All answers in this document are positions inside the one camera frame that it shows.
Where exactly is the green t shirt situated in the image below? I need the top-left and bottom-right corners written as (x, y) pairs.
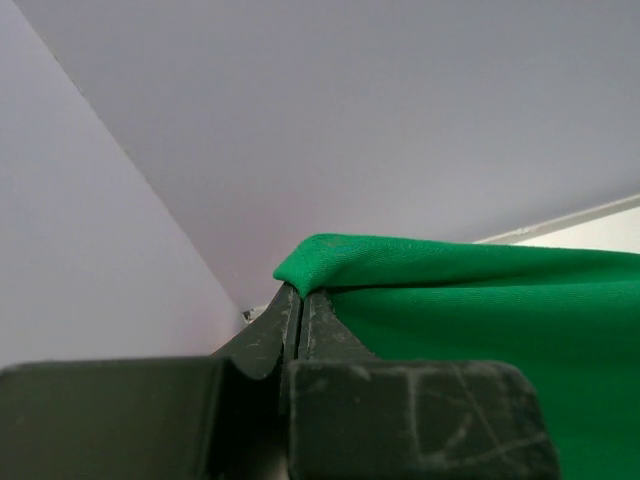
top-left (274, 234), bottom-right (639, 479)

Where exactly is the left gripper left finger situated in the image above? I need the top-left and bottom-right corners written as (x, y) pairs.
top-left (209, 284), bottom-right (303, 479)

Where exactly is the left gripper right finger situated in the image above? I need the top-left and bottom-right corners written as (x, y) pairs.
top-left (295, 290), bottom-right (379, 364)

